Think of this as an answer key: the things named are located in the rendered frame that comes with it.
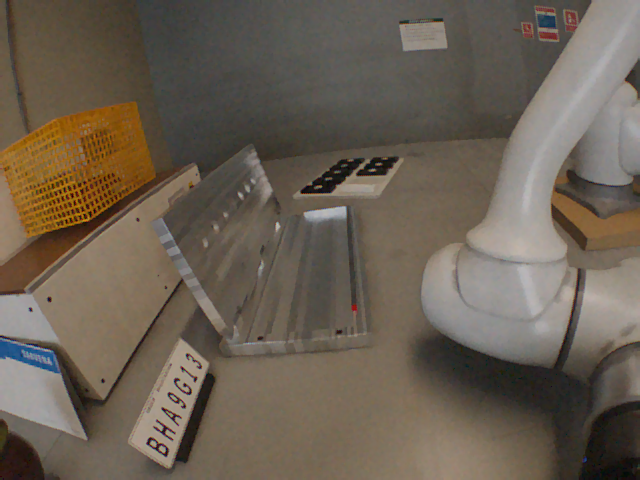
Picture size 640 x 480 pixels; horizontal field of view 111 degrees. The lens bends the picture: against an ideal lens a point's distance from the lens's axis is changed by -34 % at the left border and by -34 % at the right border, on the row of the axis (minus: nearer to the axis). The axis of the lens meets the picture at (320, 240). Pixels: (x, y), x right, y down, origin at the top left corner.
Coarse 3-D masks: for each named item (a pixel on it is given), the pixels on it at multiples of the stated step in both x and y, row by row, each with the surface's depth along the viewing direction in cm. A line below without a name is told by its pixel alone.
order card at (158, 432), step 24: (168, 360) 34; (192, 360) 38; (168, 384) 32; (192, 384) 35; (144, 408) 28; (168, 408) 30; (192, 408) 33; (144, 432) 26; (168, 432) 28; (168, 456) 27
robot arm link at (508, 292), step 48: (624, 0) 12; (576, 48) 17; (624, 48) 14; (576, 96) 18; (528, 144) 22; (528, 192) 23; (480, 240) 27; (528, 240) 24; (432, 288) 30; (480, 288) 26; (528, 288) 23; (480, 336) 27; (528, 336) 23
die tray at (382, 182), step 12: (360, 168) 114; (396, 168) 107; (312, 180) 110; (348, 180) 103; (360, 180) 101; (372, 180) 99; (384, 180) 97; (336, 192) 94; (348, 192) 92; (360, 192) 91; (372, 192) 89
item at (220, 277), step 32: (256, 160) 74; (192, 192) 42; (224, 192) 54; (256, 192) 69; (160, 224) 34; (192, 224) 42; (224, 224) 51; (256, 224) 61; (192, 256) 38; (224, 256) 48; (256, 256) 57; (192, 288) 38; (224, 288) 43; (224, 320) 40
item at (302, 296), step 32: (288, 224) 76; (320, 224) 73; (352, 224) 69; (288, 256) 62; (320, 256) 60; (256, 288) 54; (288, 288) 52; (320, 288) 51; (256, 320) 46; (288, 320) 45; (320, 320) 44; (352, 320) 43; (224, 352) 42; (256, 352) 42; (288, 352) 42
